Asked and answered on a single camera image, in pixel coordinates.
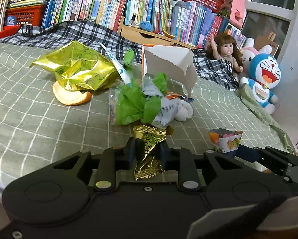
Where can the pink storage box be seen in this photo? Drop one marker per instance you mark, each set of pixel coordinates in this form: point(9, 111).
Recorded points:
point(236, 7)

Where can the blue cat plush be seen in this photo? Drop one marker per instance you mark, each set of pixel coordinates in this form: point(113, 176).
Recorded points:
point(263, 67)

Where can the row of thin picture books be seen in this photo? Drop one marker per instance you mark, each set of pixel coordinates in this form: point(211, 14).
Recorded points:
point(71, 2)

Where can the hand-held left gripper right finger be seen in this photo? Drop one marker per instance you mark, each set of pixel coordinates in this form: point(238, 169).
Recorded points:
point(164, 155)

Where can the red plastic tray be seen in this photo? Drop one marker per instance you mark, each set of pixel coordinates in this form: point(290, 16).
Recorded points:
point(2, 34)

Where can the gold foil candy wrapper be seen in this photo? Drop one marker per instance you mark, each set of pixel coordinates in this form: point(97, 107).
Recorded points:
point(149, 139)

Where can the green twisted candy wrapper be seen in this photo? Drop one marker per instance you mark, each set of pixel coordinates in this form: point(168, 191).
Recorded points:
point(129, 56)

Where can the orange printed wrapper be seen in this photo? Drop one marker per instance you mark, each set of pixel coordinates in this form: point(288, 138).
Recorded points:
point(175, 95)

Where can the yellow green foil snack bag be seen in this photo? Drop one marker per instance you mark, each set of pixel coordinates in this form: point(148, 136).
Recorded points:
point(84, 67)

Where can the white tissue wad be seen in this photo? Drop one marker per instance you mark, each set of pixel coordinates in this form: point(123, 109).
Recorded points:
point(185, 112)

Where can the brown cardboard box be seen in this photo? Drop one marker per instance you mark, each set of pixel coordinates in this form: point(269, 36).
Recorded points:
point(266, 43)

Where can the row of blue spine books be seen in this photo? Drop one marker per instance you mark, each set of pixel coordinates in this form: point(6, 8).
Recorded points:
point(196, 22)

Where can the white plastic tube wrapper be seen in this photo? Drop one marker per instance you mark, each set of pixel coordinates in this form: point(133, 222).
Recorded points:
point(119, 68)

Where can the green plastic bag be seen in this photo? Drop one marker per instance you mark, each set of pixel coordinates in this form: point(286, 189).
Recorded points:
point(129, 104)

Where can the small fruit print packet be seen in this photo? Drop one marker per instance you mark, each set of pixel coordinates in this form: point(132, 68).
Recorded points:
point(228, 143)

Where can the wooden drawer organiser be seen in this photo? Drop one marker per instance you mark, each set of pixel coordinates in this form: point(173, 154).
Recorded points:
point(144, 36)

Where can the blue yarn ball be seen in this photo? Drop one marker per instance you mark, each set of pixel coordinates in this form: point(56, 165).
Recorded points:
point(146, 26)

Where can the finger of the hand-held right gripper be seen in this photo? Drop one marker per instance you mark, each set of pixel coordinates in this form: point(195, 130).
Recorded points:
point(279, 163)
point(247, 154)

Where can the torn cardboard box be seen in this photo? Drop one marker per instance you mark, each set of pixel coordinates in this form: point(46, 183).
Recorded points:
point(168, 59)

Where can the black white plaid blanket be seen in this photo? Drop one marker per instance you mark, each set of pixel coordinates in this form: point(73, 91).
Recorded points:
point(71, 32)

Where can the brown haired doll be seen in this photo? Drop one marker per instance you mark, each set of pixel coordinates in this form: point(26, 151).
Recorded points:
point(226, 47)

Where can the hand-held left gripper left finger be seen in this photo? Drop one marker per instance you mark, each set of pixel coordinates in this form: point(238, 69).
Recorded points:
point(130, 151)

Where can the grey printed plastic bag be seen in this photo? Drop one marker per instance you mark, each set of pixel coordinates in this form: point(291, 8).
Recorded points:
point(166, 112)

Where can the row of green spine books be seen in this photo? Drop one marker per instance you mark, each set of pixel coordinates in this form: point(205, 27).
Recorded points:
point(151, 7)

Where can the pink rabbit plush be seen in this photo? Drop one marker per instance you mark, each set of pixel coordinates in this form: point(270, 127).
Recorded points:
point(247, 56)

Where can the orange peel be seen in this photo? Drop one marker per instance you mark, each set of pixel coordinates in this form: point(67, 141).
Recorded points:
point(69, 98)

